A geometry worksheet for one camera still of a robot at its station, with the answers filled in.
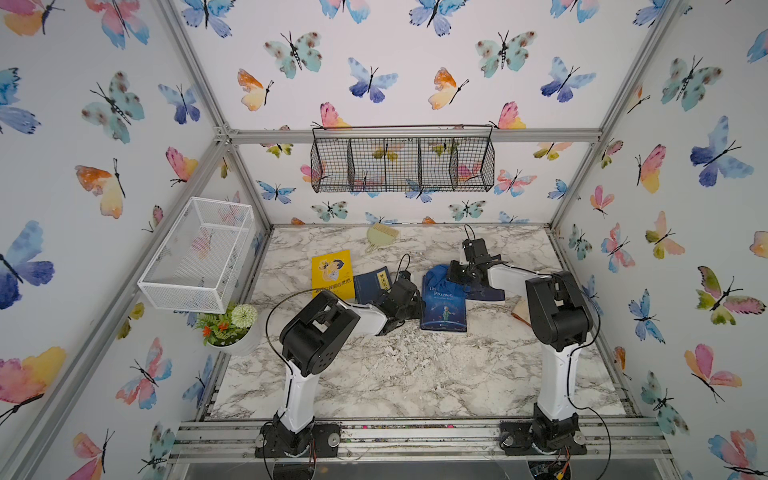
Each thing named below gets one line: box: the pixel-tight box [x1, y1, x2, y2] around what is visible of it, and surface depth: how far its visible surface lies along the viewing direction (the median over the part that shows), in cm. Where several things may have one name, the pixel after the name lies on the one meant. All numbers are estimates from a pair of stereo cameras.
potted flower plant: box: [195, 303, 262, 357], surface depth 80 cm
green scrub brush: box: [366, 223, 400, 246], surface depth 121 cm
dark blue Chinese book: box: [354, 266, 392, 305], surface depth 104 cm
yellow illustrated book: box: [311, 249, 355, 300], surface depth 106 cm
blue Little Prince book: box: [420, 274, 467, 332], surface depth 98 cm
